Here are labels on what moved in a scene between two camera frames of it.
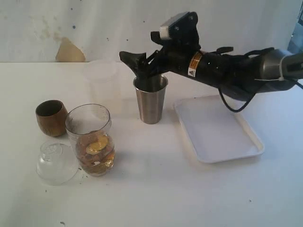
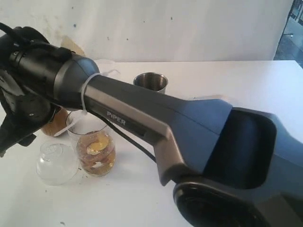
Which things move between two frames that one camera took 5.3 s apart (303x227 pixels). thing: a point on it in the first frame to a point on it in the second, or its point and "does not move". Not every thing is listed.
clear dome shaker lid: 57,164 does not move
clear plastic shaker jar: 90,126 does not move
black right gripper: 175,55 to 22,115
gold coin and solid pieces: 95,153 does not move
